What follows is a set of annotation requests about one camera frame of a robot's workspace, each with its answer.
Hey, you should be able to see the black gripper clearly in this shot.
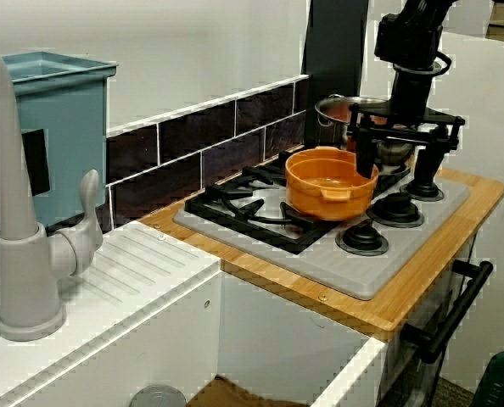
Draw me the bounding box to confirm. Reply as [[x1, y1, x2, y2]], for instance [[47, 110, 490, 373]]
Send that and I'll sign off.
[[347, 70, 466, 188]]

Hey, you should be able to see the orange plastic pot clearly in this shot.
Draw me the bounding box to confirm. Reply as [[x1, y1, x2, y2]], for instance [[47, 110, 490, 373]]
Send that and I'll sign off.
[[284, 146, 379, 223]]

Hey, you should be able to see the black stove knob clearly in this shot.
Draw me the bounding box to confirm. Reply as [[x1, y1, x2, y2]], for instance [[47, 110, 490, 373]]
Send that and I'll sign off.
[[334, 222, 389, 257], [365, 192, 425, 227], [400, 180, 445, 201]]

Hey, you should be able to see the stainless steel pot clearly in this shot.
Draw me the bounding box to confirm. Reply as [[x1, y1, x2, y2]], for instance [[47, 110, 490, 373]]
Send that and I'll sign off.
[[314, 95, 418, 166]]

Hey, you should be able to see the grey stove top panel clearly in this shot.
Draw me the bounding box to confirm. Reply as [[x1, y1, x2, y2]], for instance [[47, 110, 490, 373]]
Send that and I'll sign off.
[[173, 167, 472, 302]]

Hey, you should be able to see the dark upright side panel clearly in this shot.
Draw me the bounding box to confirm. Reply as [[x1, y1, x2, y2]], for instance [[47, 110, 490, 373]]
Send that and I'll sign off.
[[300, 0, 370, 148]]

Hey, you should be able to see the wooden countertop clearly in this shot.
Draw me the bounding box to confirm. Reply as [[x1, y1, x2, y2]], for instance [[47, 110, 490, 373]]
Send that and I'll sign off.
[[139, 143, 504, 334]]

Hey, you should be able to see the black burner grate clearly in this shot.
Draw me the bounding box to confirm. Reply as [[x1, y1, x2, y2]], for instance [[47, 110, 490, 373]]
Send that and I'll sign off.
[[183, 163, 412, 255]]

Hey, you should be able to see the dark tiled backsplash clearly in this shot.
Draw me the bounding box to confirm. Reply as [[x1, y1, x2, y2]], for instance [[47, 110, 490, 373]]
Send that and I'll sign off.
[[0, 74, 311, 289]]

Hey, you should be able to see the white oven cabinet front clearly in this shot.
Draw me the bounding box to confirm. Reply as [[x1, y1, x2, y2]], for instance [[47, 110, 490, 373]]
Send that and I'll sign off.
[[383, 228, 486, 407]]

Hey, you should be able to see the white sink unit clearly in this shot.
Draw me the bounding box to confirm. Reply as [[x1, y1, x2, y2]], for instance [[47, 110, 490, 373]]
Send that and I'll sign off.
[[0, 220, 389, 407]]

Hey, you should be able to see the green plastic object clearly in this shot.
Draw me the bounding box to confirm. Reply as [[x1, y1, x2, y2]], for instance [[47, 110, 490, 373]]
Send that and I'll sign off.
[[474, 349, 504, 407]]

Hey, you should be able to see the teal plastic box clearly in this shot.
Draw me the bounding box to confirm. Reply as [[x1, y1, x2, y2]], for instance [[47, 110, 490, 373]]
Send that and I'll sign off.
[[0, 51, 120, 255]]

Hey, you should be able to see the silver drain disc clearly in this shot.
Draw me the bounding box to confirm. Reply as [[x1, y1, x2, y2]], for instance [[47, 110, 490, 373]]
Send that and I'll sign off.
[[129, 384, 188, 407]]

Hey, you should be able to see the grey toy faucet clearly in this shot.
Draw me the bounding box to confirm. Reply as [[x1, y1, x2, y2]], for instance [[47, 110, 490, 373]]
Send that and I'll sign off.
[[0, 40, 104, 343]]

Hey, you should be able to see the black oven door handle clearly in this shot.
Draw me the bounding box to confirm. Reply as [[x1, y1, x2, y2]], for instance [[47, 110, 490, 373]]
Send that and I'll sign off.
[[400, 259, 494, 364]]

